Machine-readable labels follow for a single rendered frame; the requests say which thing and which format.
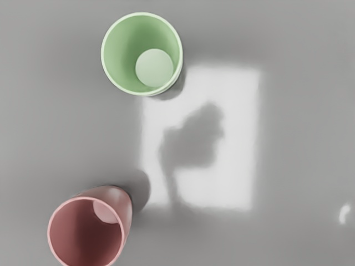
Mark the light green plastic cup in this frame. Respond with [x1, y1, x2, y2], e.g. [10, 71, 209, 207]
[100, 12, 184, 98]

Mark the pink plastic cup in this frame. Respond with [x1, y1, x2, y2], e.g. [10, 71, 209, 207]
[47, 185, 133, 266]

